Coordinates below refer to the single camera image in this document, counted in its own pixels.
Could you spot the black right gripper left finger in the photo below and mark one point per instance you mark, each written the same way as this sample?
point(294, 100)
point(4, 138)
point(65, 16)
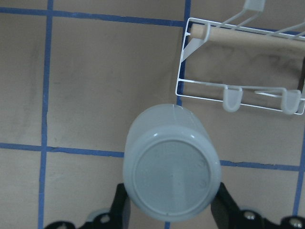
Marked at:
point(121, 208)

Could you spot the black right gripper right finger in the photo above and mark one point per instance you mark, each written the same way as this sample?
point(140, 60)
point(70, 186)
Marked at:
point(224, 209)

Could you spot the white ikea cup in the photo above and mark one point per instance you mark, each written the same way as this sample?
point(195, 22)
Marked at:
point(171, 170)

